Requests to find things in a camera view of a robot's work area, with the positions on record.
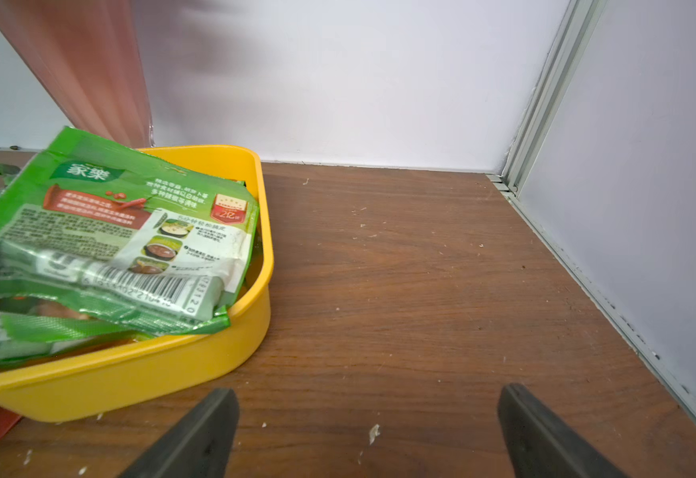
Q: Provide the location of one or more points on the green condiment packet top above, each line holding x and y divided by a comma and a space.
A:
126, 237

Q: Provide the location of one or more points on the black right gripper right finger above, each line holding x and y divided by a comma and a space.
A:
541, 444

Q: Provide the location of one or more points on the green condiment packet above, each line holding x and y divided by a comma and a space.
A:
126, 237
33, 331

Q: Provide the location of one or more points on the yellow plastic tray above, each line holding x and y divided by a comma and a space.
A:
99, 382

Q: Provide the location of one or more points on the pink glass flower vase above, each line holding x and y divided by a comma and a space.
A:
86, 56

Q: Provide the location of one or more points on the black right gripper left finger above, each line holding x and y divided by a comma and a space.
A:
199, 445

